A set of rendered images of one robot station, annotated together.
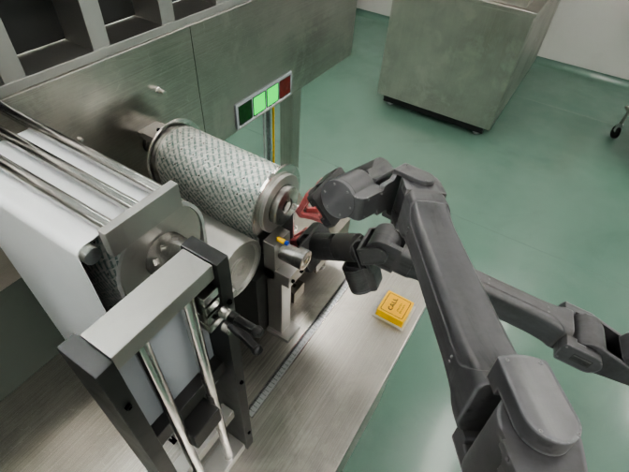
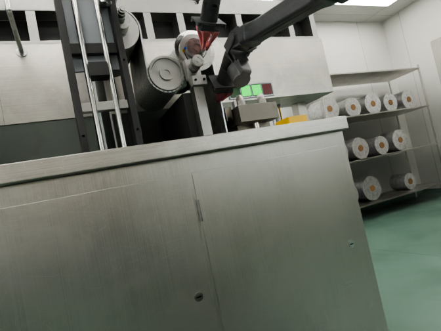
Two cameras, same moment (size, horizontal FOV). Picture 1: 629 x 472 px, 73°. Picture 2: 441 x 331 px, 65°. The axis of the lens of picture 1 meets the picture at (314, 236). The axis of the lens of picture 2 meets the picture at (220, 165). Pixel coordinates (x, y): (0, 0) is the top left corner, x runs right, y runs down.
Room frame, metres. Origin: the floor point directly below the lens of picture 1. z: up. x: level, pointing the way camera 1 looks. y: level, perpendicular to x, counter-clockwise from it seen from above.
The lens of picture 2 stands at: (-0.36, -0.64, 0.77)
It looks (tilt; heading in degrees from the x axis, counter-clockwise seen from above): 3 degrees up; 37
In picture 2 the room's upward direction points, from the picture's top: 12 degrees counter-clockwise
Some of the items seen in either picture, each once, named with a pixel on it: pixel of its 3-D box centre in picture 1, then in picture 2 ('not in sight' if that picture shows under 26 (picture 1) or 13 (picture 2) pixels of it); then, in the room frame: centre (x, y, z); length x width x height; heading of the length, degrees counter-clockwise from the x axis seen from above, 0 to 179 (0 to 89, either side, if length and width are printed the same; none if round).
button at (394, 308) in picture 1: (394, 308); (291, 122); (0.61, -0.21, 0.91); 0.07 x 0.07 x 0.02; 61
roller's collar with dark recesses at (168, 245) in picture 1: (180, 262); (118, 23); (0.35, 0.17, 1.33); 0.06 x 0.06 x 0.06; 61
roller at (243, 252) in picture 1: (187, 241); (157, 85); (0.54, 0.24, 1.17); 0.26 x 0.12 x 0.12; 61
